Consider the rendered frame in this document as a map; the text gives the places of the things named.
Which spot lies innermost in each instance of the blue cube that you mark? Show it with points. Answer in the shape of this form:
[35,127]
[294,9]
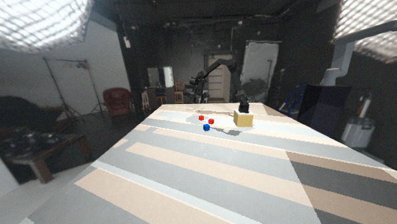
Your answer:
[206,127]

